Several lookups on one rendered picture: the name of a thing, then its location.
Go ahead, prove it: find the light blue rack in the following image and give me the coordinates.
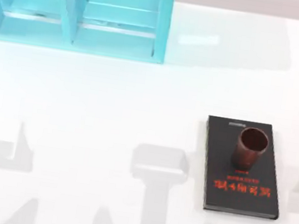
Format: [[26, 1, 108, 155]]
[[0, 0, 175, 65]]

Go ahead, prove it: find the brown cup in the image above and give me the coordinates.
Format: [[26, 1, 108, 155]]
[[229, 124, 272, 174]]

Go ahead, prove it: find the black book with red lettering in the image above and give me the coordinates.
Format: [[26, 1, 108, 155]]
[[194, 115, 292, 221]]

